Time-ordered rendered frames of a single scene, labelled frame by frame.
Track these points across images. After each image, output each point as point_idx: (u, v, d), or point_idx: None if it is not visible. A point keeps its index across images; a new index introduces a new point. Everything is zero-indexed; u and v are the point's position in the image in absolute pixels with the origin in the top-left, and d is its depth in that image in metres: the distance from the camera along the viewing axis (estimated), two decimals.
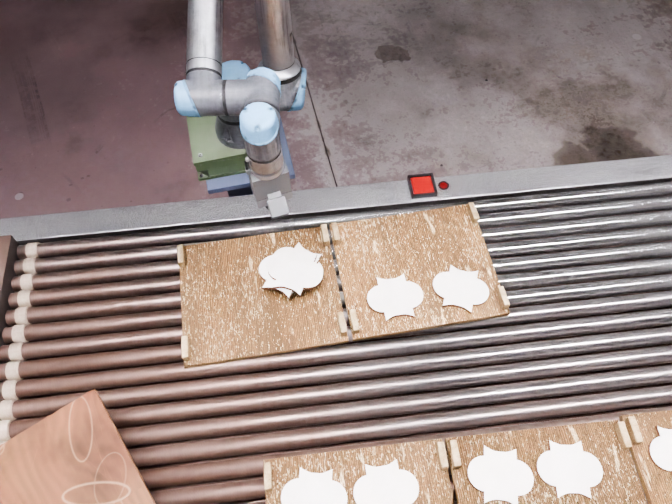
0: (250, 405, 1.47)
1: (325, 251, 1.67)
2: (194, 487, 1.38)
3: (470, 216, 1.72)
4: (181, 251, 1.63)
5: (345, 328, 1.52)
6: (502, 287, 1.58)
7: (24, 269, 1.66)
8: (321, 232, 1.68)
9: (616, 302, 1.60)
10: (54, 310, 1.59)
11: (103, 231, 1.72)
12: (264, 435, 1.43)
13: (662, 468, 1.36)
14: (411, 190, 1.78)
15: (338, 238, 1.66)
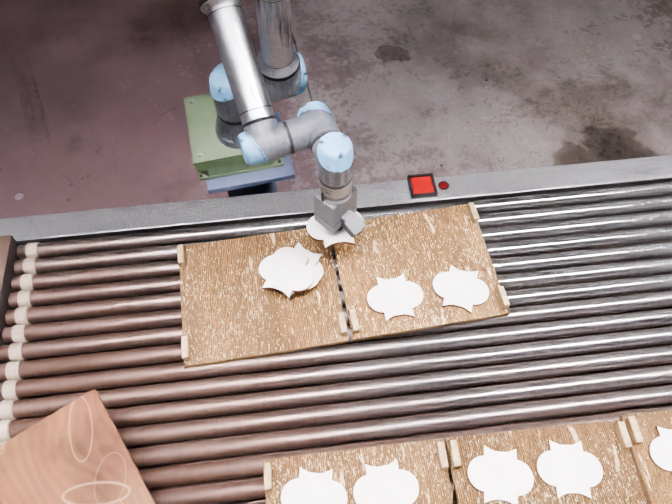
0: (250, 405, 1.47)
1: (325, 251, 1.67)
2: (194, 487, 1.38)
3: (470, 216, 1.72)
4: (181, 251, 1.63)
5: (345, 328, 1.52)
6: (502, 287, 1.58)
7: (24, 269, 1.66)
8: None
9: (616, 302, 1.60)
10: (54, 310, 1.59)
11: (103, 231, 1.72)
12: (264, 435, 1.43)
13: (662, 468, 1.36)
14: (411, 190, 1.78)
15: None
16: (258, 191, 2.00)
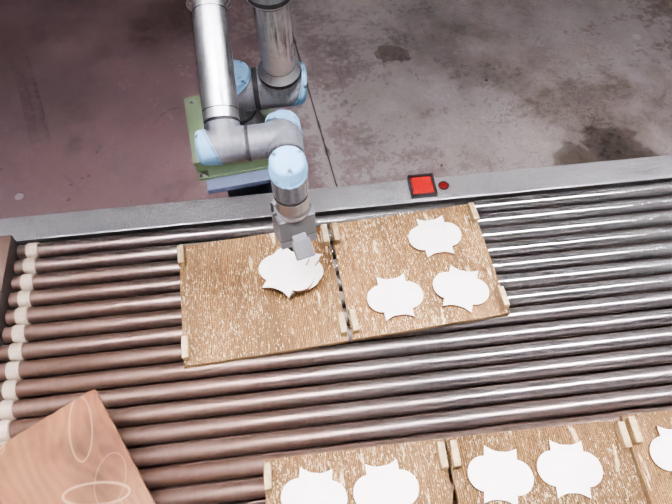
0: (250, 405, 1.47)
1: (325, 251, 1.67)
2: (194, 487, 1.38)
3: (470, 216, 1.72)
4: (181, 251, 1.63)
5: (345, 328, 1.52)
6: (502, 287, 1.58)
7: (24, 269, 1.66)
8: (321, 232, 1.68)
9: (616, 302, 1.60)
10: (54, 310, 1.59)
11: (103, 231, 1.72)
12: (264, 435, 1.43)
13: (662, 468, 1.36)
14: (411, 190, 1.78)
15: (338, 238, 1.66)
16: (258, 191, 2.00)
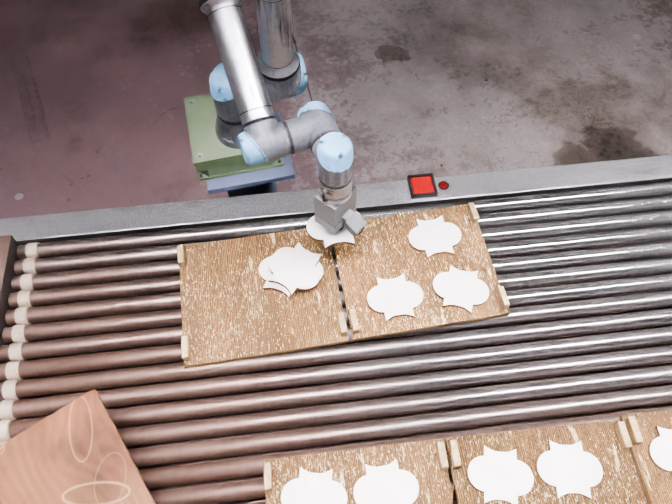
0: (250, 405, 1.47)
1: (325, 251, 1.67)
2: (194, 487, 1.38)
3: (470, 216, 1.72)
4: (181, 251, 1.63)
5: (345, 328, 1.52)
6: (502, 287, 1.58)
7: (24, 269, 1.66)
8: None
9: (616, 302, 1.60)
10: (54, 310, 1.59)
11: (103, 231, 1.72)
12: (264, 435, 1.43)
13: (662, 468, 1.36)
14: (411, 190, 1.78)
15: None
16: (258, 191, 2.00)
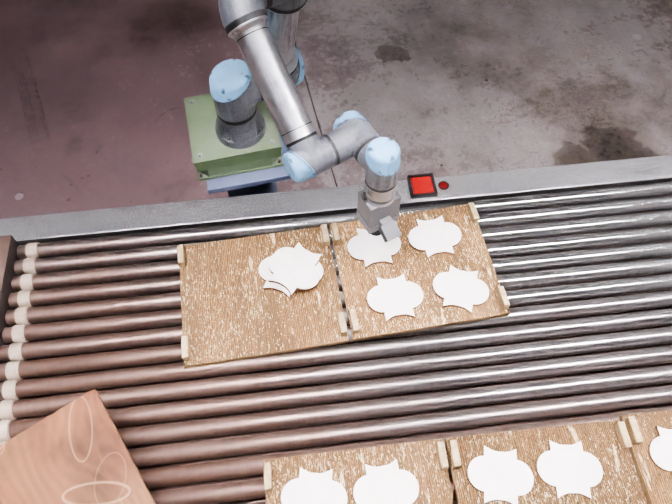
0: (250, 405, 1.47)
1: (325, 251, 1.67)
2: (194, 487, 1.38)
3: (470, 216, 1.72)
4: (181, 251, 1.63)
5: (345, 328, 1.52)
6: (502, 287, 1.58)
7: (24, 269, 1.66)
8: (321, 232, 1.68)
9: (616, 302, 1.60)
10: (54, 310, 1.59)
11: (103, 231, 1.72)
12: (264, 435, 1.43)
13: (662, 468, 1.36)
14: (411, 190, 1.78)
15: (338, 238, 1.66)
16: (258, 191, 2.00)
